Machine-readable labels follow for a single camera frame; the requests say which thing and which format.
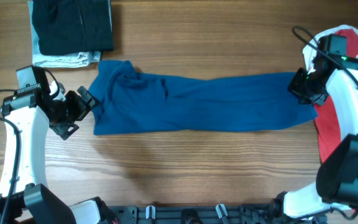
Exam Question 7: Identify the black folded garment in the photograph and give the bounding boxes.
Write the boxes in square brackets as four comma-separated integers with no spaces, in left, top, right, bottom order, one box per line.
[32,0,114,55]

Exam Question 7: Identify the blue t-shirt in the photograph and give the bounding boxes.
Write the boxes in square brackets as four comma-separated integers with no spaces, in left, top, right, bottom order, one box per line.
[89,60,317,135]

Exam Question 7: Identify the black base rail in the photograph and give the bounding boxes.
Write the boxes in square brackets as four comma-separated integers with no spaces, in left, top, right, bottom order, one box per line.
[110,203,328,224]

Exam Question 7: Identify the light grey folded garment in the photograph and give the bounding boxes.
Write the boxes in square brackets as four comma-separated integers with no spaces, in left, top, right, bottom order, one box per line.
[27,1,101,68]

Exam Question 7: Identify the red t-shirt white sleeves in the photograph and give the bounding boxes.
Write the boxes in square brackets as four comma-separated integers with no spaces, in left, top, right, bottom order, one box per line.
[301,24,358,221]

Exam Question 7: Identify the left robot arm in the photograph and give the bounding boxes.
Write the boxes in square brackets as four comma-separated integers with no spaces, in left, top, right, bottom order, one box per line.
[0,65,119,223]

